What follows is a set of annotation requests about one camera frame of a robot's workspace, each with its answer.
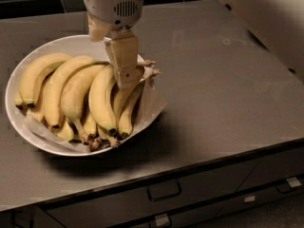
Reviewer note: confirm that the leftmost yellow banana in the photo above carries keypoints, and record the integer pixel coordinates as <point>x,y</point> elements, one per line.
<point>33,76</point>

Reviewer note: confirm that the curved yellow banana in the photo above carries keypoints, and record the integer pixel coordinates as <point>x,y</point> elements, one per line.
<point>100,98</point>

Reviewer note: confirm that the black drawer handle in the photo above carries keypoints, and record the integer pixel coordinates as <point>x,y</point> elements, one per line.
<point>163,190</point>

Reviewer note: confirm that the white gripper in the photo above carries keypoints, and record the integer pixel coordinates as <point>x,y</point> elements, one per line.
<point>111,8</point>

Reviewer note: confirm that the rightmost lower yellow banana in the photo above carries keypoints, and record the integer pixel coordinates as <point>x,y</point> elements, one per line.
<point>125,125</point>

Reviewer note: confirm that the large white bowl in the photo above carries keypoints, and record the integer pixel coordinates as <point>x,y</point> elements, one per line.
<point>72,45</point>

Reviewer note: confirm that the dark drawer front left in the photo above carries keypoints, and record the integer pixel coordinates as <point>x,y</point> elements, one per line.
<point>179,198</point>

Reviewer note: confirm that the dark drawer front right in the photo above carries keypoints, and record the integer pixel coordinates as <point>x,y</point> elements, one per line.
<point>276,167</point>

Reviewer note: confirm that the yellow banana behind front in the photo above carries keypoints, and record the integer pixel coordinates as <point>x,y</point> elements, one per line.
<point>121,95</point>

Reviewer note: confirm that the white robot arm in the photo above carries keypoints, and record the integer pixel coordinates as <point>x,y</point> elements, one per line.
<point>277,24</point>

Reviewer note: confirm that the dark drawer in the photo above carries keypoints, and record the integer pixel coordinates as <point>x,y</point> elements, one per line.
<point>179,198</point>
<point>276,167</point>

